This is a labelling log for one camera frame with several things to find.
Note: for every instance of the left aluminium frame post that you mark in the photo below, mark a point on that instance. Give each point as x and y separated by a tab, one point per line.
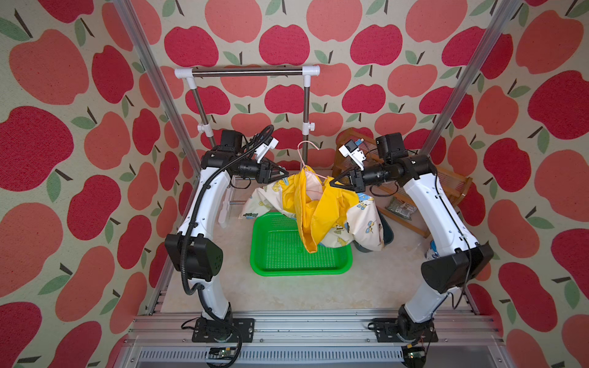
132	24

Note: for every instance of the steel white clothes rack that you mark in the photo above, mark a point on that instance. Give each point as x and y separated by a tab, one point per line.
245	99

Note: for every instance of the white dinosaur print jacket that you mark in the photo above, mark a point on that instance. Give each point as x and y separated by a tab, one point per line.
364	218

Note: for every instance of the yellow jacket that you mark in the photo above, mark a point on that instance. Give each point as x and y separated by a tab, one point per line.
320	210

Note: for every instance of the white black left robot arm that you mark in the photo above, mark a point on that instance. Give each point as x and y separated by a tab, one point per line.
192	250

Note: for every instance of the aluminium frame post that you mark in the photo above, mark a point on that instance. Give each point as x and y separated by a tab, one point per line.
132	24
502	16

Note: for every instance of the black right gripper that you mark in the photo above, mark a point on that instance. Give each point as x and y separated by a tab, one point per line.
354	179

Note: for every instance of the right aluminium frame post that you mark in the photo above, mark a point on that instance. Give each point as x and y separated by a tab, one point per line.
502	16

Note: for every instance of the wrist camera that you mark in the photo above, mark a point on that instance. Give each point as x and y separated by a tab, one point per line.
267	145
353	150

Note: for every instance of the packaged item on shelf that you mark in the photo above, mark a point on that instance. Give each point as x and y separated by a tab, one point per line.
401	208

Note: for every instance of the pink wire hanger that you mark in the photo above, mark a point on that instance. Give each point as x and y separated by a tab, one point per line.
306	156

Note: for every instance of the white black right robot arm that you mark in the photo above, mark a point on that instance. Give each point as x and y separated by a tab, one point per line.
460	256

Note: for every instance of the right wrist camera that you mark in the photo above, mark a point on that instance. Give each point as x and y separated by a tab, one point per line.
353	150

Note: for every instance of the wooden glass shelf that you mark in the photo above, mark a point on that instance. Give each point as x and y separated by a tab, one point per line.
419	178

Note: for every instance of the dark blue plastic bin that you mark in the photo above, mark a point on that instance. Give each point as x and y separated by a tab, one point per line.
388	235

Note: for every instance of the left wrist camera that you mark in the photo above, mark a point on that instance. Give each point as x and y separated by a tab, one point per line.
267	145

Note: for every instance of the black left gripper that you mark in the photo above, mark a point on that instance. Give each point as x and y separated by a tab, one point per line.
265	171

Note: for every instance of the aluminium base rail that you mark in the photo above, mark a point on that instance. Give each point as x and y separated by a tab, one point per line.
348	338

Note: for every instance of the green plastic basket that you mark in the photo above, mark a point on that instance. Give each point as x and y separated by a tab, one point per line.
277	251

